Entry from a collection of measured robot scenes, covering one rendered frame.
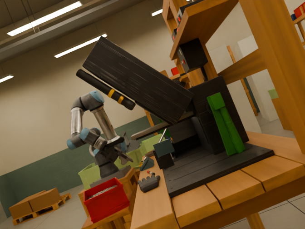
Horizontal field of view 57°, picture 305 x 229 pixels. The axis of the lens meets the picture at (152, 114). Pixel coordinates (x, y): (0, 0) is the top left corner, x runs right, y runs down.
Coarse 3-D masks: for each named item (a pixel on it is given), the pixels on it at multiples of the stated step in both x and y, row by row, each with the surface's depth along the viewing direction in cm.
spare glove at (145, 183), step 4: (148, 176) 136; (152, 176) 131; (156, 176) 128; (140, 180) 134; (144, 180) 130; (148, 180) 125; (152, 180) 122; (156, 180) 122; (140, 184) 125; (144, 184) 121; (148, 184) 118; (152, 184) 118; (156, 184) 118; (140, 188) 121; (144, 188) 117; (148, 188) 117; (152, 188) 118
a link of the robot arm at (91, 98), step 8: (88, 96) 206; (96, 96) 205; (88, 104) 207; (96, 104) 207; (96, 112) 209; (104, 112) 212; (104, 120) 211; (104, 128) 211; (112, 128) 214; (112, 136) 213; (120, 144) 213
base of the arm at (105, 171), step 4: (104, 164) 214; (108, 164) 214; (112, 164) 216; (100, 168) 215; (104, 168) 213; (108, 168) 213; (112, 168) 215; (116, 168) 216; (100, 172) 216; (104, 172) 212; (108, 172) 212; (112, 172) 212; (100, 176) 216; (104, 176) 212
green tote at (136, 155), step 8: (128, 152) 252; (136, 152) 252; (144, 152) 271; (120, 160) 253; (136, 160) 252; (88, 168) 282; (96, 168) 255; (120, 168) 253; (136, 168) 253; (80, 176) 256; (88, 176) 255; (96, 176) 255; (88, 184) 255
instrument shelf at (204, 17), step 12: (204, 0) 114; (216, 0) 114; (228, 0) 114; (192, 12) 114; (204, 12) 116; (216, 12) 124; (228, 12) 133; (180, 24) 132; (192, 24) 127; (204, 24) 136; (216, 24) 147; (180, 36) 142; (192, 36) 152; (204, 36) 166
